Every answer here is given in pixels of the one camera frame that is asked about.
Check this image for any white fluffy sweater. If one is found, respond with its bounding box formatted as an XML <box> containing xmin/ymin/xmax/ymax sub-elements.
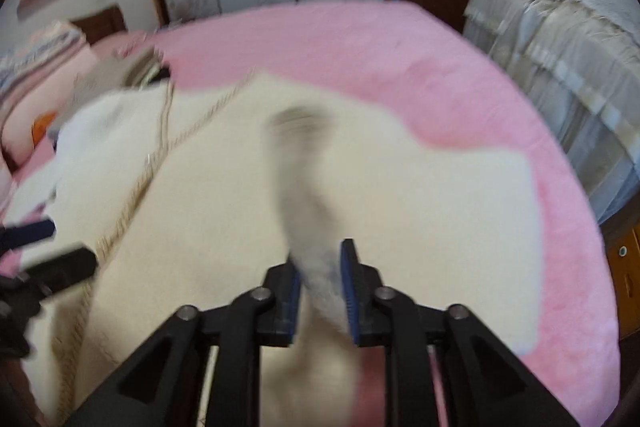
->
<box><xmin>6</xmin><ymin>72</ymin><xmax>544</xmax><ymax>426</ymax></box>

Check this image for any pink folded quilt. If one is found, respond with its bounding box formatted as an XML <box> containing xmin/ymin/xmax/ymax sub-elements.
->
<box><xmin>1</xmin><ymin>46</ymin><xmax>99</xmax><ymax>170</ymax></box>

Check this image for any floral folded blanket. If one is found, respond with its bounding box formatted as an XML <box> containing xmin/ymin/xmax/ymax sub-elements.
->
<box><xmin>1</xmin><ymin>20</ymin><xmax>87</xmax><ymax>101</ymax></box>

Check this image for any grey knitted folded sweater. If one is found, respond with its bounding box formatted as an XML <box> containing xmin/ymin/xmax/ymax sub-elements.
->
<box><xmin>47</xmin><ymin>46</ymin><xmax>170</xmax><ymax>142</ymax></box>

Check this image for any dark wooden headboard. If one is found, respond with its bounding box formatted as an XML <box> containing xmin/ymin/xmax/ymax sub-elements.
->
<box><xmin>70</xmin><ymin>4</ymin><xmax>128</xmax><ymax>46</ymax></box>

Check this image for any pink bed cover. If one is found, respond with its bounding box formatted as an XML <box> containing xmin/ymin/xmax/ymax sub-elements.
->
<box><xmin>0</xmin><ymin>0</ymin><xmax>622</xmax><ymax>427</ymax></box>

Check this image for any orange wooden drawer cabinet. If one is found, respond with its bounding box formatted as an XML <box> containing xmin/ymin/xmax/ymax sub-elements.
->
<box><xmin>606</xmin><ymin>227</ymin><xmax>640</xmax><ymax>339</ymax></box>

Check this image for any grey ruffled fabric cover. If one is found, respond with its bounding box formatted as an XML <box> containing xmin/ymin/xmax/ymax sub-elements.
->
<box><xmin>463</xmin><ymin>0</ymin><xmax>639</xmax><ymax>222</ymax></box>

